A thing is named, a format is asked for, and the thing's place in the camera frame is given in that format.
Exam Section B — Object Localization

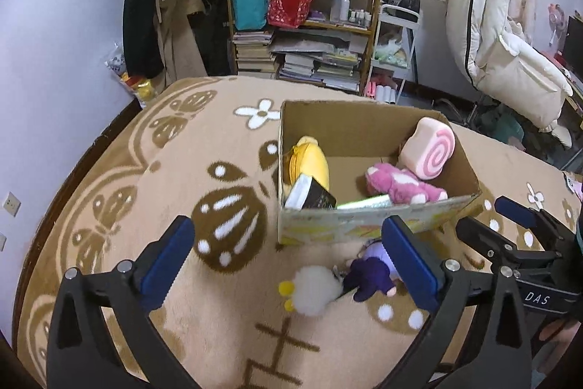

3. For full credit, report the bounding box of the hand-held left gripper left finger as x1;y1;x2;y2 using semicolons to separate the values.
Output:
47;215;199;389

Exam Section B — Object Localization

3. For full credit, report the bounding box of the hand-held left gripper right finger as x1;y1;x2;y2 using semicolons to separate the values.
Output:
382;215;533;389

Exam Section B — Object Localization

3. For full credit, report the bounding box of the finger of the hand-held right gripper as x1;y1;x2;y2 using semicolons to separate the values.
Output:
494;196;572;250
455;216;554;276

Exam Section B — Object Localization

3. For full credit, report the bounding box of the purple plush toy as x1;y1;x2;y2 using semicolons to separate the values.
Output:
343;241;404;303

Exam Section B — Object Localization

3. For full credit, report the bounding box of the silver green packet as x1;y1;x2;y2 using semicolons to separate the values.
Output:
337;194;392;211

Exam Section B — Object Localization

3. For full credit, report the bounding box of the pink plush toy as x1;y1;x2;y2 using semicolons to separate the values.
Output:
365;162;448;205

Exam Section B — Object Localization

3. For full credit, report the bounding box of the white fluffy plush toy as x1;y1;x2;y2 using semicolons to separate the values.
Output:
279;265;343;317

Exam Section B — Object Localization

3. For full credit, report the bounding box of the pink swirl roll plush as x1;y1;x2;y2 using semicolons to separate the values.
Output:
400;117;456;180

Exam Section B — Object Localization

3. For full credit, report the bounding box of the small black white box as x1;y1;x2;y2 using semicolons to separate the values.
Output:
283;172;338;210

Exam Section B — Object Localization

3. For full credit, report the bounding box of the yellow plush toy with keychain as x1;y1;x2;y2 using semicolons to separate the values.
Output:
285;136;331;194

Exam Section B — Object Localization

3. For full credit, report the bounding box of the printed cardboard box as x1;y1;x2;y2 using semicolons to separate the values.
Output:
275;100;482;246

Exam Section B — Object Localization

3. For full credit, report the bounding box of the teal cloth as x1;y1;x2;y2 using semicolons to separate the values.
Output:
492;106;524;148

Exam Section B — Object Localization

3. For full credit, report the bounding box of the beige patterned blanket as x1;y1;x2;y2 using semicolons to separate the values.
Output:
16;74;583;389

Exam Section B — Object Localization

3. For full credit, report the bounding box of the black monitor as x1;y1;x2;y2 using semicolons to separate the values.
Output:
565;15;583;71

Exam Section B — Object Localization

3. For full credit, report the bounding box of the pile of small toys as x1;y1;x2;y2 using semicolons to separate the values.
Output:
106;45;158;109

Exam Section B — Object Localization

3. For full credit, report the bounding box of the pale green plush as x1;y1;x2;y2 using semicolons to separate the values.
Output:
373;38;408;68

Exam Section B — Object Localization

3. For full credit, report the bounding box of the pink desk fan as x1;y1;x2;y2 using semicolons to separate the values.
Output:
547;1;568;48

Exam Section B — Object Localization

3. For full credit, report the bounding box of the white padded chair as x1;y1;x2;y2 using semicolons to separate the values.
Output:
445;0;575;144

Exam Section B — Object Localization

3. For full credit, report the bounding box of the beige coat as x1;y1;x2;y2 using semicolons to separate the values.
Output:
152;0;206;86

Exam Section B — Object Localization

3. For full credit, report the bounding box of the pile of books and papers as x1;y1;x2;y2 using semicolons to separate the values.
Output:
271;29;367;93

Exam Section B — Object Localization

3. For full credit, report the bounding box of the white trolley cart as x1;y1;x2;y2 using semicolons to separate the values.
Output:
364;1;422;105

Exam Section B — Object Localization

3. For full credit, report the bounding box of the stack of old books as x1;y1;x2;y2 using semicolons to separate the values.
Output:
232;29;278;79

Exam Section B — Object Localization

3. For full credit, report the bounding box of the row of cosmetic bottles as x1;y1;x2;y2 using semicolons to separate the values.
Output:
330;0;372;27

